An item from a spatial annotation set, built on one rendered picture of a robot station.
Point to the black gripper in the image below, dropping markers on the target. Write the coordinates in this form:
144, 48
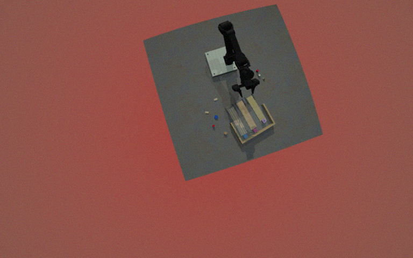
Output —
237, 87

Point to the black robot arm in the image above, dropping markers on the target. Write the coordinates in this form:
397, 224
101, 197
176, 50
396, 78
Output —
234, 54

